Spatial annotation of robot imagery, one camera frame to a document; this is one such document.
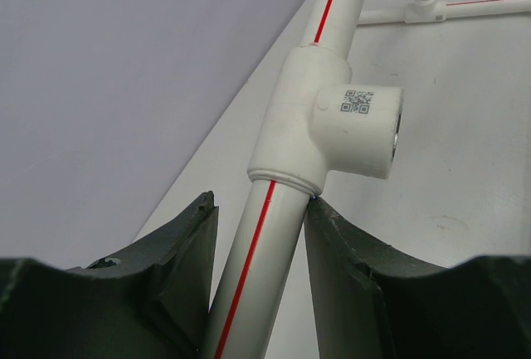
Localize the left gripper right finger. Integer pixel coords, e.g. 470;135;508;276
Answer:
304;198;530;358

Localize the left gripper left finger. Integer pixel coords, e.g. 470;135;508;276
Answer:
1;192;218;358

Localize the white PVC pipe frame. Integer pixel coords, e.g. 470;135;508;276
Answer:
201;0;531;359

